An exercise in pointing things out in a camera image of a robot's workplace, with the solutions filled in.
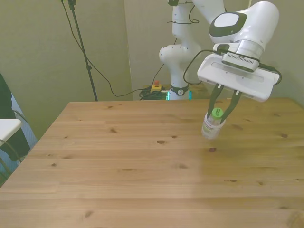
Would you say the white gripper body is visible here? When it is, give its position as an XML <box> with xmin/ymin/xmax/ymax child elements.
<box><xmin>197</xmin><ymin>54</ymin><xmax>281</xmax><ymax>104</ymax></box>

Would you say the clear water bottle green cap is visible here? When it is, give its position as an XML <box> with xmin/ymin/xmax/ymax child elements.
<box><xmin>201</xmin><ymin>107</ymin><xmax>226</xmax><ymax>141</ymax></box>

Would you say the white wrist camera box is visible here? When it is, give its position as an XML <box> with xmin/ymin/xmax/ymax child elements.
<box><xmin>221</xmin><ymin>52</ymin><xmax>260</xmax><ymax>72</ymax></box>

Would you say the yellow emergency stop box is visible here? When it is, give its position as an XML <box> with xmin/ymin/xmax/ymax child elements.
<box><xmin>150</xmin><ymin>80</ymin><xmax>167</xmax><ymax>94</ymax></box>

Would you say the white seat with metal legs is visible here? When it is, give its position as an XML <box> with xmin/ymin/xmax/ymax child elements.
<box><xmin>0</xmin><ymin>118</ymin><xmax>23</xmax><ymax>182</ymax></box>

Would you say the black hanging tripod cable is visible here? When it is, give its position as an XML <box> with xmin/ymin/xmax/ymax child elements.
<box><xmin>61</xmin><ymin>0</ymin><xmax>143</xmax><ymax>98</ymax></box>

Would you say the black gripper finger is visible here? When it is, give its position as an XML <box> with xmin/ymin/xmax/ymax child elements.
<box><xmin>207</xmin><ymin>84</ymin><xmax>223</xmax><ymax>119</ymax></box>
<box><xmin>221</xmin><ymin>91</ymin><xmax>243</xmax><ymax>123</ymax></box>

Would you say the black tripod stand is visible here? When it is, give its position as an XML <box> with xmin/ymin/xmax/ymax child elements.
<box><xmin>60</xmin><ymin>0</ymin><xmax>99</xmax><ymax>102</ymax></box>

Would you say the dark coiled cable bundle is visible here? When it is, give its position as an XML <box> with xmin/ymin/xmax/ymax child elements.
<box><xmin>138</xmin><ymin>86</ymin><xmax>170</xmax><ymax>101</ymax></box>

